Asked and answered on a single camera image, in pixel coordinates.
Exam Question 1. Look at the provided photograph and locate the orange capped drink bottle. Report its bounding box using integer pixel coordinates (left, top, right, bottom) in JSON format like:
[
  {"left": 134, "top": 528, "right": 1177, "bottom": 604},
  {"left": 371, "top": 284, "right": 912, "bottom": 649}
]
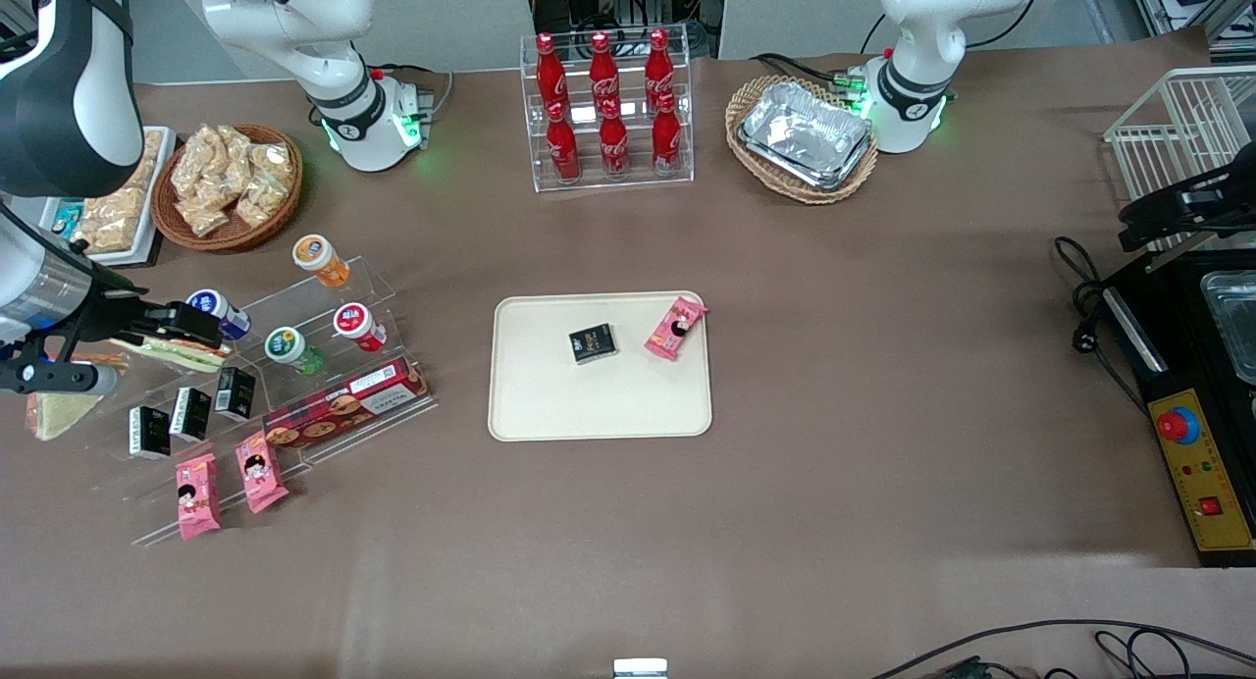
[{"left": 292, "top": 234, "right": 352, "bottom": 289}]

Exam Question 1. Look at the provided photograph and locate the aluminium foil tray stack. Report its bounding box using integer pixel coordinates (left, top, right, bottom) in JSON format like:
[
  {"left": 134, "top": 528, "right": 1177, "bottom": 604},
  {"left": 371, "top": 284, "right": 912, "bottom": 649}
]
[{"left": 737, "top": 80, "right": 875, "bottom": 190}]

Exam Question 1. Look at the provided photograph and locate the red cookie box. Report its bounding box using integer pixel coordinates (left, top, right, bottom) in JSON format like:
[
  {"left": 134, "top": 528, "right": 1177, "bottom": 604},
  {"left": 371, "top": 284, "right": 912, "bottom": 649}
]
[{"left": 262, "top": 356, "right": 432, "bottom": 452}]

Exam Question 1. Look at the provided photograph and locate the long pack of crackers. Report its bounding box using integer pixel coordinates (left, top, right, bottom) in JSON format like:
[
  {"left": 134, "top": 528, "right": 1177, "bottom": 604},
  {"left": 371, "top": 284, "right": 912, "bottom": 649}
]
[{"left": 77, "top": 130, "right": 165, "bottom": 255}]

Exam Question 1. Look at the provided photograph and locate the clear acrylic bottle rack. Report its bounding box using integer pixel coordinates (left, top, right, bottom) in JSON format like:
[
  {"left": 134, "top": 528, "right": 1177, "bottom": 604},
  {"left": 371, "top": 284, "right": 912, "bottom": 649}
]
[{"left": 520, "top": 31, "right": 696, "bottom": 193}]

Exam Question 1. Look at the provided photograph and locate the dark brown wicker basket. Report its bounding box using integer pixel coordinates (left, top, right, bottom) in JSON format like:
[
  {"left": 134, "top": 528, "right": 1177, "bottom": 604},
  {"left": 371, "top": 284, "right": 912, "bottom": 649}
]
[{"left": 152, "top": 124, "right": 304, "bottom": 254}]

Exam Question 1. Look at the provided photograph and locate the red emergency stop button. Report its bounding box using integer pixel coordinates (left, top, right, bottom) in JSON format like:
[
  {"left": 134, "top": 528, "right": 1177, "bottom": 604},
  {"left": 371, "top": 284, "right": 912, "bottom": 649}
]
[{"left": 1155, "top": 404, "right": 1202, "bottom": 447}]

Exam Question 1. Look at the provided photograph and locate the cream plastic tray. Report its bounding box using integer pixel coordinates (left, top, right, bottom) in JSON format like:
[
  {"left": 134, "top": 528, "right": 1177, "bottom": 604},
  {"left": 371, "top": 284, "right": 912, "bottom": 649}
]
[{"left": 488, "top": 290, "right": 714, "bottom": 443}]

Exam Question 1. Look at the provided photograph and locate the triangle sandwich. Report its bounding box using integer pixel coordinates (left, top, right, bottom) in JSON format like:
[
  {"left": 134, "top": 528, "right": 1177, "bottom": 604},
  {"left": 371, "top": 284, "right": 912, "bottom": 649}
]
[
  {"left": 25, "top": 359, "right": 131, "bottom": 443},
  {"left": 108, "top": 336, "right": 233, "bottom": 375}
]

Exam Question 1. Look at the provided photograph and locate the green capped drink bottle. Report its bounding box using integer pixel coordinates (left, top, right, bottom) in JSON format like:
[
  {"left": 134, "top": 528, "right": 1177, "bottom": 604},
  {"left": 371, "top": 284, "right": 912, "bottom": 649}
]
[{"left": 265, "top": 327, "right": 326, "bottom": 379}]

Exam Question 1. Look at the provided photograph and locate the red cola bottle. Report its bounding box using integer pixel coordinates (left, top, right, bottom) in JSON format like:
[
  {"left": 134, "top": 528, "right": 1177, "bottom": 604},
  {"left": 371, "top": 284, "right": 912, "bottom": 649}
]
[
  {"left": 547, "top": 102, "right": 582, "bottom": 183},
  {"left": 535, "top": 33, "right": 568, "bottom": 111},
  {"left": 589, "top": 32, "right": 621, "bottom": 109},
  {"left": 645, "top": 28, "right": 676, "bottom": 106},
  {"left": 599, "top": 100, "right": 631, "bottom": 180},
  {"left": 652, "top": 93, "right": 683, "bottom": 177}
]

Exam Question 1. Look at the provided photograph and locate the black power cable with plug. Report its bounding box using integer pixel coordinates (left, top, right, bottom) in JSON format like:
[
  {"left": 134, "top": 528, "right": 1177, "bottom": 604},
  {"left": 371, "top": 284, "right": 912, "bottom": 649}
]
[{"left": 1053, "top": 235, "right": 1151, "bottom": 417}]

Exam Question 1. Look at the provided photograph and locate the light wicker basket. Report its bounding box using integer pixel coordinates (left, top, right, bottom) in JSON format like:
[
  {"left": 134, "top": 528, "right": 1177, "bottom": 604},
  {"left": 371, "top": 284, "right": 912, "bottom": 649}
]
[{"left": 725, "top": 75, "right": 880, "bottom": 206}]

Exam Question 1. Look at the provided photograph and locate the small black snack box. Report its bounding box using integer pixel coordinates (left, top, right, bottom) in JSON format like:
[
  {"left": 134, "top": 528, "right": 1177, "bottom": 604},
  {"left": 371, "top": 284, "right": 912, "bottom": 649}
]
[
  {"left": 170, "top": 388, "right": 214, "bottom": 443},
  {"left": 214, "top": 366, "right": 258, "bottom": 423},
  {"left": 569, "top": 323, "right": 619, "bottom": 365},
  {"left": 128, "top": 405, "right": 174, "bottom": 461}
]

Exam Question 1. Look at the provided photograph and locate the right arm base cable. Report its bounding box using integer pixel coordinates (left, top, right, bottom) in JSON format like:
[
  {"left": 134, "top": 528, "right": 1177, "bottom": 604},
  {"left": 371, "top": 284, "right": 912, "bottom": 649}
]
[{"left": 373, "top": 63, "right": 455, "bottom": 123}]

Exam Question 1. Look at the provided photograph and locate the brown table cover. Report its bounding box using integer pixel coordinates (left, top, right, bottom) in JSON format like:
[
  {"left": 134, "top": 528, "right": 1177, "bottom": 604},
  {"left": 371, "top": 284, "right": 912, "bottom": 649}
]
[{"left": 0, "top": 26, "right": 1256, "bottom": 679}]

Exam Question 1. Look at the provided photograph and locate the steel food container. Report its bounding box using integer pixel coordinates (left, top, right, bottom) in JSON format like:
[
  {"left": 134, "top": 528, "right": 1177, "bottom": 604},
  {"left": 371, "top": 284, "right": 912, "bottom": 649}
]
[{"left": 1198, "top": 271, "right": 1256, "bottom": 387}]

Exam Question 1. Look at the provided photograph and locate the clear bag of crackers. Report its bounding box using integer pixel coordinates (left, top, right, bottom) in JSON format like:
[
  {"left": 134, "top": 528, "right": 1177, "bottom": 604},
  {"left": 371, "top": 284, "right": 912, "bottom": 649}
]
[
  {"left": 177, "top": 193, "right": 233, "bottom": 238},
  {"left": 171, "top": 126, "right": 233, "bottom": 199},
  {"left": 234, "top": 174, "right": 291, "bottom": 229},
  {"left": 226, "top": 130, "right": 295, "bottom": 184}
]

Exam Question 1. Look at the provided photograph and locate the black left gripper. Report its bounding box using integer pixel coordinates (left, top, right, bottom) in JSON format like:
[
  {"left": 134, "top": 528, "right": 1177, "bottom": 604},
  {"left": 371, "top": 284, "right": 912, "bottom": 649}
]
[{"left": 1119, "top": 164, "right": 1256, "bottom": 255}]

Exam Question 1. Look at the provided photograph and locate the clear acrylic tiered stand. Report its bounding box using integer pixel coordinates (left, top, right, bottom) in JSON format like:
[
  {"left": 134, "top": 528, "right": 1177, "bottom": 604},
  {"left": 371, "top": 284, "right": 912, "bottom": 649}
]
[{"left": 91, "top": 255, "right": 440, "bottom": 548}]

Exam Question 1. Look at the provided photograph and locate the white rectangular snack tray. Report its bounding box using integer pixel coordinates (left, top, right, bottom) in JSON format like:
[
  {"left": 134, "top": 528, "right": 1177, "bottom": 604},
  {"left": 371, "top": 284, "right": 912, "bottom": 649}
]
[{"left": 37, "top": 127, "right": 179, "bottom": 268}]

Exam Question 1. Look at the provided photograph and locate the long black floor cable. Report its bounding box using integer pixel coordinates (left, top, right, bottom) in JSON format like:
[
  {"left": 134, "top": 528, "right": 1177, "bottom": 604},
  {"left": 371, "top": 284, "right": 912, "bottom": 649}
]
[{"left": 868, "top": 618, "right": 1256, "bottom": 679}]

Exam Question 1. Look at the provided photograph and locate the black sealing machine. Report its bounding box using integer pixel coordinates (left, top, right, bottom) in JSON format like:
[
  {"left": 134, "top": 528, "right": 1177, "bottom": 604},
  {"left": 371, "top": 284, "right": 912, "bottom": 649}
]
[{"left": 1099, "top": 245, "right": 1256, "bottom": 569}]

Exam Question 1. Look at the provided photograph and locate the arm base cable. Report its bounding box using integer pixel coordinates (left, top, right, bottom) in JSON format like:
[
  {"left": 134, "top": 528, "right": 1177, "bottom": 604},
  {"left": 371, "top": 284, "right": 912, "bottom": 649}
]
[
  {"left": 750, "top": 51, "right": 869, "bottom": 96},
  {"left": 373, "top": 63, "right": 455, "bottom": 123}
]

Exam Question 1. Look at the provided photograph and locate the dark equipment rack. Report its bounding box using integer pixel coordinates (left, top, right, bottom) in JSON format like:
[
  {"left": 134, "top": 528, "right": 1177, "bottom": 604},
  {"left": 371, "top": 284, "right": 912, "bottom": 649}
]
[{"left": 528, "top": 0, "right": 725, "bottom": 64}]

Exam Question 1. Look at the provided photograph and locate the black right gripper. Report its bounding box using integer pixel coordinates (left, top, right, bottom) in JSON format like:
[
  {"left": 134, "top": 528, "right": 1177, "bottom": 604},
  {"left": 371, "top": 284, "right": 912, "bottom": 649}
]
[{"left": 54, "top": 259, "right": 230, "bottom": 358}]

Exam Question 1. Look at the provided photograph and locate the pink girl snack packet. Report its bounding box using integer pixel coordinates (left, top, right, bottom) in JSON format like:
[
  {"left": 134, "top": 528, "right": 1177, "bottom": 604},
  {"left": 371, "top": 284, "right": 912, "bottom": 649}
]
[
  {"left": 234, "top": 431, "right": 291, "bottom": 515},
  {"left": 644, "top": 297, "right": 709, "bottom": 362},
  {"left": 175, "top": 452, "right": 223, "bottom": 544}
]

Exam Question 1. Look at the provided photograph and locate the looped black floor cable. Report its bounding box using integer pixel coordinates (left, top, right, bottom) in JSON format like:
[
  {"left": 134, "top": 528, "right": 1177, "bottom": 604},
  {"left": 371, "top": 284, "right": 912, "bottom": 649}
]
[{"left": 1092, "top": 627, "right": 1196, "bottom": 679}]

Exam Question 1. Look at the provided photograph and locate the blue capped drink bottle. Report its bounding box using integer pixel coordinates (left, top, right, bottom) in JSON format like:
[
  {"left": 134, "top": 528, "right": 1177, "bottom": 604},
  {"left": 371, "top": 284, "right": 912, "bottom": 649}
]
[{"left": 185, "top": 288, "right": 253, "bottom": 342}]

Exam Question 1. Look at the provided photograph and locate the left arm base cable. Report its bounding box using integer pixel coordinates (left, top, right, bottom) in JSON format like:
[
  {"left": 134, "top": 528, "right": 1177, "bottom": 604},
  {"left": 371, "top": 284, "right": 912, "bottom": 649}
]
[{"left": 750, "top": 51, "right": 869, "bottom": 96}]

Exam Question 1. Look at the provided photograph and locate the white wire rack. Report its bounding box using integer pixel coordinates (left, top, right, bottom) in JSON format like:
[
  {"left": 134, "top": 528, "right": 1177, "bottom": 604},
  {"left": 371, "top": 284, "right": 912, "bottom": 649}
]
[{"left": 1103, "top": 66, "right": 1256, "bottom": 258}]

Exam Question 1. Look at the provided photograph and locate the aluminium frame structure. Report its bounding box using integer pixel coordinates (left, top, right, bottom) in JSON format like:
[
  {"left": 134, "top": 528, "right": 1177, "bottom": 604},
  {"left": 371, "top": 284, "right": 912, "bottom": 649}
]
[{"left": 1122, "top": 0, "right": 1256, "bottom": 68}]

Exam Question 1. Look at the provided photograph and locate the red capped drink bottle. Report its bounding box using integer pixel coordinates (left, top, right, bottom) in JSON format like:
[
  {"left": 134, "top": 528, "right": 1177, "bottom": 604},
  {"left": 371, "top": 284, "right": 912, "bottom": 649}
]
[{"left": 333, "top": 302, "right": 390, "bottom": 354}]

